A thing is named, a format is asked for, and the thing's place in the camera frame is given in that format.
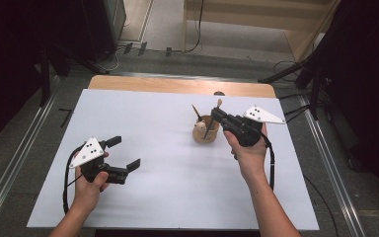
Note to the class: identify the white board sheet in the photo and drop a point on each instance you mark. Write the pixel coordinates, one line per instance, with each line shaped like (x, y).
(177, 184)

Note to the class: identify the black metal stand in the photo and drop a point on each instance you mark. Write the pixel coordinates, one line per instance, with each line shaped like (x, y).
(45, 85)
(315, 89)

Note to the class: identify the tan bear cup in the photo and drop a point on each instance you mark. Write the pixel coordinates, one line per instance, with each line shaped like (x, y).
(199, 135)

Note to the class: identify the dark table grommet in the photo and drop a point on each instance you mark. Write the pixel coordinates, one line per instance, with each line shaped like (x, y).
(219, 93)

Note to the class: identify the grey cabinet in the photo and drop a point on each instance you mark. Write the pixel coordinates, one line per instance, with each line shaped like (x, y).
(116, 16)

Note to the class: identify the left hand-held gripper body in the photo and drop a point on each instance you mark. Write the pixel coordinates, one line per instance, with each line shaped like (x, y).
(89, 152)

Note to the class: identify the black curtain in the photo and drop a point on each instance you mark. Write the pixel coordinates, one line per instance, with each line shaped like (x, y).
(6, 65)
(368, 82)

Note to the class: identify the black makeup brush round head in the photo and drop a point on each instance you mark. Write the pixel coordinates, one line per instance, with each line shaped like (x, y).
(219, 103)

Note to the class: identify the wooden platform steps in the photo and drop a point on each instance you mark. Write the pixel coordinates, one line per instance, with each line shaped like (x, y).
(243, 19)

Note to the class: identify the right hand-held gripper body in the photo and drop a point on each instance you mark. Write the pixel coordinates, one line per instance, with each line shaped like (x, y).
(243, 130)

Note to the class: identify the metal floor rail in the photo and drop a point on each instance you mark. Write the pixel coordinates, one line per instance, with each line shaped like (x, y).
(324, 148)
(26, 144)

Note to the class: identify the black makeup brush thin tip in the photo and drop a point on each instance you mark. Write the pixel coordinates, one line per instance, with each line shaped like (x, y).
(197, 114)

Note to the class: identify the person's right hand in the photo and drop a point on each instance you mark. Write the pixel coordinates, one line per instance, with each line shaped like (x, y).
(251, 161)

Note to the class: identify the person's left hand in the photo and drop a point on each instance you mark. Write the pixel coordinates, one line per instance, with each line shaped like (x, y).
(87, 194)

